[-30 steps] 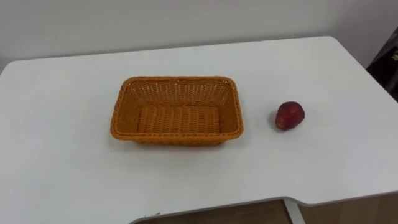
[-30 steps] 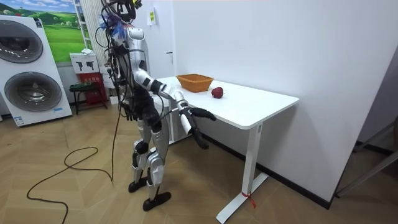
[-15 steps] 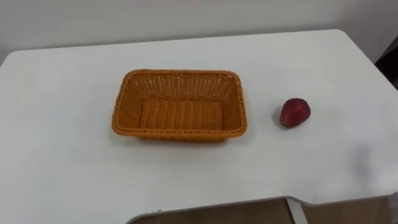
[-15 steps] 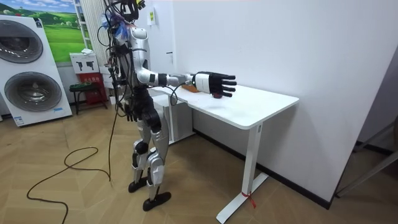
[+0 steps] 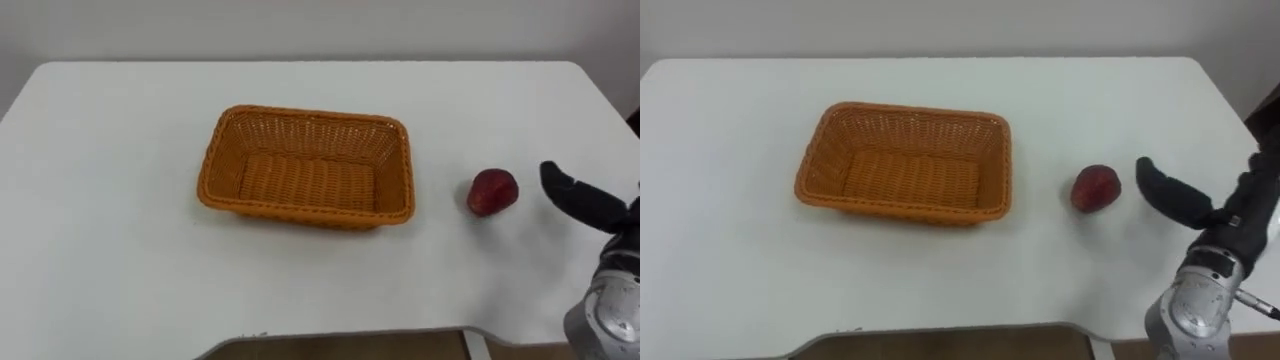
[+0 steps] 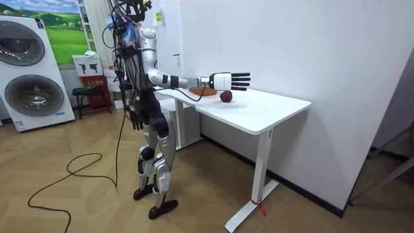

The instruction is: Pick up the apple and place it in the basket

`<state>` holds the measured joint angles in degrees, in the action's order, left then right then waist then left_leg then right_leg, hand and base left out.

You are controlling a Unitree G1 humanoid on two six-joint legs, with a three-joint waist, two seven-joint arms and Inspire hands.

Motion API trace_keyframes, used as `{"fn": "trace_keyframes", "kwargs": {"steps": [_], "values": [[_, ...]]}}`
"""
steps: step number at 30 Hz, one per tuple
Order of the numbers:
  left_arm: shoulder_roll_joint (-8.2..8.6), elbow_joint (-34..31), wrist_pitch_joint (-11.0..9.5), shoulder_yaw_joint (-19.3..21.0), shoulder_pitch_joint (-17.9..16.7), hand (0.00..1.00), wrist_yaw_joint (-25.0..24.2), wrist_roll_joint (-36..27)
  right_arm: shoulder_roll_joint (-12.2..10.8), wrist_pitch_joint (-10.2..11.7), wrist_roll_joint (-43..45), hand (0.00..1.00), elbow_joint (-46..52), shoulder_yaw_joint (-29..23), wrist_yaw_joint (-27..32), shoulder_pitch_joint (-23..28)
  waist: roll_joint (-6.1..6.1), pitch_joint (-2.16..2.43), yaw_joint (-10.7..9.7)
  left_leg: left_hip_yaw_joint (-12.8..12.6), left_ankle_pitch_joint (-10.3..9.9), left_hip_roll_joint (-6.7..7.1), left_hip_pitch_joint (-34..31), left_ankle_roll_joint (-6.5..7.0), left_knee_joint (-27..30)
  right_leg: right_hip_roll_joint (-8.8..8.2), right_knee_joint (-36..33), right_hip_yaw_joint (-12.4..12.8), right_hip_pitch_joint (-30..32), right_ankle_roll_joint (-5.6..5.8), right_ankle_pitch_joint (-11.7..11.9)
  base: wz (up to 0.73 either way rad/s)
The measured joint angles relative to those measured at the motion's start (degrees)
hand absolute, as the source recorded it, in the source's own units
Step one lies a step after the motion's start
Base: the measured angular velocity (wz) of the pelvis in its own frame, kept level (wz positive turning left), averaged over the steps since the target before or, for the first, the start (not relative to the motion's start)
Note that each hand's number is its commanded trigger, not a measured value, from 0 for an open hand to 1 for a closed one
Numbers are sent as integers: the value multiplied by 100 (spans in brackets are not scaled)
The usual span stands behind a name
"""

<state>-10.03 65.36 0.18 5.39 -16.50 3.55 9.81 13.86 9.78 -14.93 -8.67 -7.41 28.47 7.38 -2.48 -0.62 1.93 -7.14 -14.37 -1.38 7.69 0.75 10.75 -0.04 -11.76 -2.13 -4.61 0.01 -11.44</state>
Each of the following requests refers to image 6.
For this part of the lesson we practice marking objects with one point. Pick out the white desk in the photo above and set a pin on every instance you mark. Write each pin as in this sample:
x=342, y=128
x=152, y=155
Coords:
x=252, y=110

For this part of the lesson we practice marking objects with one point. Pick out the red apple soft toy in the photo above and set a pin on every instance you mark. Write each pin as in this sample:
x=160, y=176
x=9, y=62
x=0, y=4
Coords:
x=226, y=96

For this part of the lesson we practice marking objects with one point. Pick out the red ribbon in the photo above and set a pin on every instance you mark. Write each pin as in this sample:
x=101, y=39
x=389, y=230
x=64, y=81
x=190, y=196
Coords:
x=259, y=205

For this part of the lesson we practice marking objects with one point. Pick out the robot body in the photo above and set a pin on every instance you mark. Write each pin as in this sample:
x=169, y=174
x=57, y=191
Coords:
x=147, y=45

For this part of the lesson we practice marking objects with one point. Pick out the white printed cardboard box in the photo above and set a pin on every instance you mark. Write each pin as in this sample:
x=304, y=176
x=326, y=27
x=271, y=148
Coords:
x=87, y=65

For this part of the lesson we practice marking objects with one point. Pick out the yellow wall note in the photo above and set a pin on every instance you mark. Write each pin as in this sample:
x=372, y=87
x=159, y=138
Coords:
x=158, y=18

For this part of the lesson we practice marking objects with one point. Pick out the brown wooden board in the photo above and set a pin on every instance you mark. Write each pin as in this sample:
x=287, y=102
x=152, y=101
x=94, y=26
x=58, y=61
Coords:
x=203, y=91

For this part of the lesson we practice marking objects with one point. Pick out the grey metal frame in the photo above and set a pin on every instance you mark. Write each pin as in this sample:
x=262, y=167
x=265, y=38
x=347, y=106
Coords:
x=385, y=168

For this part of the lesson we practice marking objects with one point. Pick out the red cabinet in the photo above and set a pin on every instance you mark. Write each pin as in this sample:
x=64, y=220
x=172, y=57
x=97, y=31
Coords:
x=95, y=94

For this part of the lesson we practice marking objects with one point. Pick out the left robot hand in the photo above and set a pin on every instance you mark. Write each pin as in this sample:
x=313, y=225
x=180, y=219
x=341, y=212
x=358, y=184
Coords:
x=136, y=120

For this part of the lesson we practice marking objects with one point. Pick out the robot legs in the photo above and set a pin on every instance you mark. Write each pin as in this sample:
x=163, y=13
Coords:
x=161, y=145

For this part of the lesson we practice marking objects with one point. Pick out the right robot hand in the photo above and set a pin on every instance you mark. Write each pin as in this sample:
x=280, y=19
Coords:
x=221, y=81

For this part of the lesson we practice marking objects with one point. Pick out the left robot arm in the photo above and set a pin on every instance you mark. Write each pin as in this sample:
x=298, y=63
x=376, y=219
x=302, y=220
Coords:
x=130, y=100

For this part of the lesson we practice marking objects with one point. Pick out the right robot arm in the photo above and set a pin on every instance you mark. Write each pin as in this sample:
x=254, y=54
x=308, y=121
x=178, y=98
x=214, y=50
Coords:
x=155, y=76

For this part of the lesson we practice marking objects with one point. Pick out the white washing machine tower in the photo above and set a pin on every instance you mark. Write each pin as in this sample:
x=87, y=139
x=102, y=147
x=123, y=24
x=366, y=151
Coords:
x=30, y=74

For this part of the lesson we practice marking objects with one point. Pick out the green landscape wall poster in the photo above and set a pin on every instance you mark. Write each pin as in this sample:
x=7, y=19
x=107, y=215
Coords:
x=61, y=32

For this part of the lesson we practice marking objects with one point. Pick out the black stool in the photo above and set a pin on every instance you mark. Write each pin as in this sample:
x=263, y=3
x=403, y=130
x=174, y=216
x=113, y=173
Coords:
x=89, y=92

